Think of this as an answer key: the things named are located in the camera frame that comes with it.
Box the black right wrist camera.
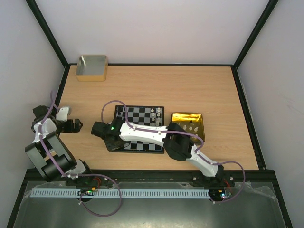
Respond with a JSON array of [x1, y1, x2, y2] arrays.
[[91, 122, 107, 138]]

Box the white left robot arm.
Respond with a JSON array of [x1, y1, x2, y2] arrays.
[[25, 105, 92, 182]]

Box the gold tin tray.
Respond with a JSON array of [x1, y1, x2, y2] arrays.
[[171, 113, 205, 145]]

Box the black aluminium frame rail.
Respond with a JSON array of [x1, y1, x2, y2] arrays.
[[23, 169, 278, 189]]

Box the silver metal tin box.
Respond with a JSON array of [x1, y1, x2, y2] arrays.
[[75, 55, 108, 82]]

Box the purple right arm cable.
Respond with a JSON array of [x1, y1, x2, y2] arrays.
[[101, 101, 247, 205]]

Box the white slotted cable duct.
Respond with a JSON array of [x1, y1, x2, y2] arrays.
[[29, 188, 209, 199]]

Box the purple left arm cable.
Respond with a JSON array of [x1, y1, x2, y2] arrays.
[[39, 90, 122, 217]]

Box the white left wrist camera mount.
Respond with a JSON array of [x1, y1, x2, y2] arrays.
[[56, 106, 71, 122]]

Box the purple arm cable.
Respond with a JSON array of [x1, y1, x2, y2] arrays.
[[39, 90, 122, 217], [101, 101, 247, 205]]

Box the black white chess board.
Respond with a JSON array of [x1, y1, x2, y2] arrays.
[[109, 105, 165, 154]]

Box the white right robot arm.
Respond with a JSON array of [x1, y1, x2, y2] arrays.
[[100, 119, 224, 186]]

